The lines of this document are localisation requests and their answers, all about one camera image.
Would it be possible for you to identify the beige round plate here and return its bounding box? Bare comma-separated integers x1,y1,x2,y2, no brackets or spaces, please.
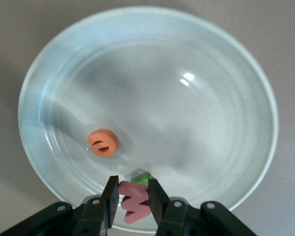
18,6,278,233

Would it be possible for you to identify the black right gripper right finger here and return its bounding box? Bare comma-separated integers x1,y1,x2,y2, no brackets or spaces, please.
148,179,202,236

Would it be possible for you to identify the green foam letter u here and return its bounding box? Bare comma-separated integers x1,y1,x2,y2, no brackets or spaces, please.
130,172,154,187

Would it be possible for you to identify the orange foam letter e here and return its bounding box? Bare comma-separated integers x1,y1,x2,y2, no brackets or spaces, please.
87,129,119,158

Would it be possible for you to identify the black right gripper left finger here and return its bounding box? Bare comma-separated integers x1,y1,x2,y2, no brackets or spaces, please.
73,176,120,236

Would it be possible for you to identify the pink foam letter w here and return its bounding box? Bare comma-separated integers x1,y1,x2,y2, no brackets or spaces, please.
118,181,150,225

